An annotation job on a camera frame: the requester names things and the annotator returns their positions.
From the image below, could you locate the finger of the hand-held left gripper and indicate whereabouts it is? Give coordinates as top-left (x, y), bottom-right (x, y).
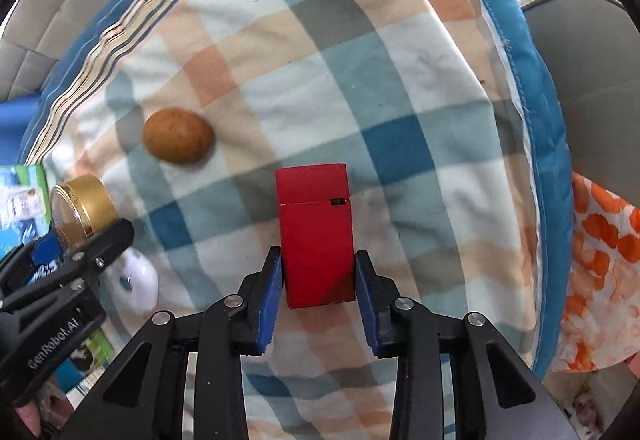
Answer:
top-left (0, 232), bottom-right (67, 292)
top-left (0, 219), bottom-right (136, 317)

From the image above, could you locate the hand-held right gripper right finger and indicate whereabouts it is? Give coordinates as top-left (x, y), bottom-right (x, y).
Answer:
top-left (353, 250), bottom-right (582, 440)

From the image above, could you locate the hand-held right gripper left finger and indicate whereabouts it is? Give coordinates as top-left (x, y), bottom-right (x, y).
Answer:
top-left (60, 246), bottom-right (286, 440)

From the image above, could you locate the gold lidded round jar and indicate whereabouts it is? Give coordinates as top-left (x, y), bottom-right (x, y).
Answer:
top-left (50, 174), bottom-right (121, 251)

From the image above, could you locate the red rectangular box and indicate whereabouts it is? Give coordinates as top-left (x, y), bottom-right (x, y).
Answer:
top-left (274, 163), bottom-right (357, 310)

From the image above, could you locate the white plastic bottle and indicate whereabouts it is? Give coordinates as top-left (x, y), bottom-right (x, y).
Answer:
top-left (102, 247), bottom-right (160, 313)

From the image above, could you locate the green blue printed carton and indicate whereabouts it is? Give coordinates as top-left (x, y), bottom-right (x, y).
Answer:
top-left (0, 164), bottom-right (52, 248)

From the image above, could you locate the brown round fruit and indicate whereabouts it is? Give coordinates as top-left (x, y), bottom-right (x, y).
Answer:
top-left (142, 106), bottom-right (216, 165)

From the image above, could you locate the orange white patterned cloth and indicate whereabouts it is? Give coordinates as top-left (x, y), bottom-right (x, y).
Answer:
top-left (544, 170), bottom-right (640, 374)

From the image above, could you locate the checked blanket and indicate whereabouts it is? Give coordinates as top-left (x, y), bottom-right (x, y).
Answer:
top-left (30, 0), bottom-right (542, 440)

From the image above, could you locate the grey sofa backrest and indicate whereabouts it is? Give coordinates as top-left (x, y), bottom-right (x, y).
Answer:
top-left (0, 0), bottom-right (168, 103)

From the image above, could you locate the blue striped quilt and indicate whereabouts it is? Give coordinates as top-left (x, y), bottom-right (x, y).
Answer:
top-left (19, 0), bottom-right (574, 377)

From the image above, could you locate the grey cushion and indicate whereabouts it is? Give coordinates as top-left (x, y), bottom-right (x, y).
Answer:
top-left (520, 0), bottom-right (640, 212)

